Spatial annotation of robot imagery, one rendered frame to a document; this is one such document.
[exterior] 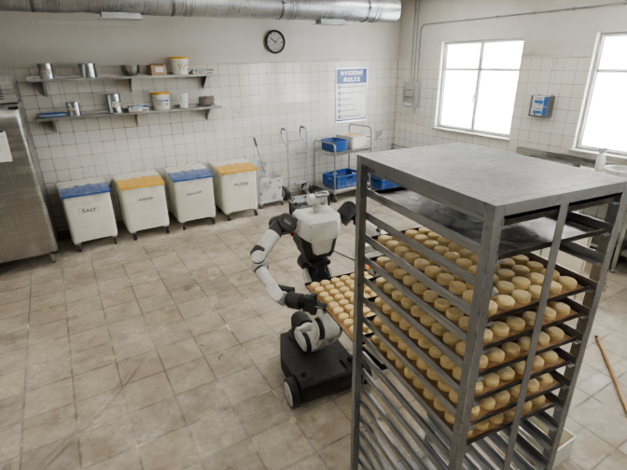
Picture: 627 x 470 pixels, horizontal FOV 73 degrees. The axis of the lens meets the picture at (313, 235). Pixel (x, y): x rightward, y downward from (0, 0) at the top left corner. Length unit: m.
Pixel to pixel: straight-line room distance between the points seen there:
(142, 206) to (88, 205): 0.61
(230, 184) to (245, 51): 1.93
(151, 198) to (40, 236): 1.29
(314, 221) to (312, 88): 4.86
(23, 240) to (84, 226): 0.66
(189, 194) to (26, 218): 1.84
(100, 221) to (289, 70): 3.51
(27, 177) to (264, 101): 3.34
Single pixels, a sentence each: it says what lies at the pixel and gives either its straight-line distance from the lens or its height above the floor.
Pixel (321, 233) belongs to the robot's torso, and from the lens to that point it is 2.50.
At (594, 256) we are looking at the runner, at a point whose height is 1.59.
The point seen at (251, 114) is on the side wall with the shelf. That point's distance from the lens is 6.70.
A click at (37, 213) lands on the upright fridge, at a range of 5.46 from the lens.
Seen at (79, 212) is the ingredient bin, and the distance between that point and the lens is 5.72.
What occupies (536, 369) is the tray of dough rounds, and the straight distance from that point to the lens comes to 1.55.
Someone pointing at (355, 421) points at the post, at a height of 0.59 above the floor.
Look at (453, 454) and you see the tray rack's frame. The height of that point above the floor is 1.04.
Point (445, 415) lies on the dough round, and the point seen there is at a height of 1.06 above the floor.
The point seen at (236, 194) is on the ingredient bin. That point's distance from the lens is 6.10.
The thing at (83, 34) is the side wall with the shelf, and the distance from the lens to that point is 6.18.
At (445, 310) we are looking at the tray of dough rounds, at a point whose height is 1.41.
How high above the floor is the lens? 2.13
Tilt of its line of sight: 23 degrees down
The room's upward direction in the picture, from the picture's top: 1 degrees counter-clockwise
